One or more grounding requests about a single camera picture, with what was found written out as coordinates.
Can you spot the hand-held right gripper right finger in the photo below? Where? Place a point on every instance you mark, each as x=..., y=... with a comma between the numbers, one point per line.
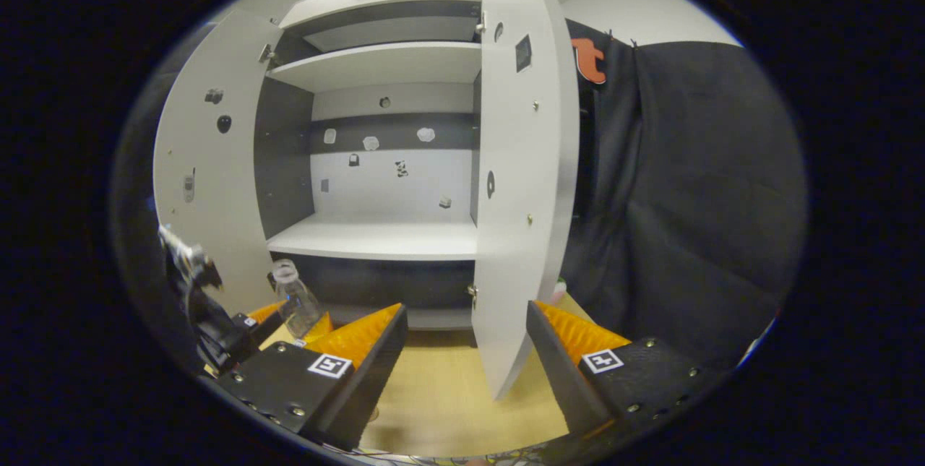
x=556, y=372

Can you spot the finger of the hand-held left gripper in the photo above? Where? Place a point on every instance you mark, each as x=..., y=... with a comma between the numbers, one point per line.
x=318, y=329
x=242, y=327

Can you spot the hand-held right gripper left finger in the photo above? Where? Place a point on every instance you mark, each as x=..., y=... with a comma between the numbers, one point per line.
x=372, y=379

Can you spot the clear plastic bottle green label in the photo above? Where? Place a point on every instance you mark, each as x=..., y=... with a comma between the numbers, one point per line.
x=296, y=303

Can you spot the white cabinet door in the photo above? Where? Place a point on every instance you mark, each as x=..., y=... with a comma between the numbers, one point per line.
x=224, y=199
x=520, y=249

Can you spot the white cabinet shelf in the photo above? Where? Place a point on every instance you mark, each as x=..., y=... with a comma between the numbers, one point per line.
x=376, y=61
x=376, y=238

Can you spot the white grey cabinet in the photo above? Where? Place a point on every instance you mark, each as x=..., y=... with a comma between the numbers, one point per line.
x=376, y=191

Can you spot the metal door hinge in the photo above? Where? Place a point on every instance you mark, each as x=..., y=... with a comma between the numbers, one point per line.
x=480, y=24
x=267, y=54

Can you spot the small white green object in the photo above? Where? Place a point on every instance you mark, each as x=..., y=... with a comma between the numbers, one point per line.
x=559, y=292

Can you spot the black backdrop cloth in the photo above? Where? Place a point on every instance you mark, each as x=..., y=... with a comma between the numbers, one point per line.
x=686, y=199

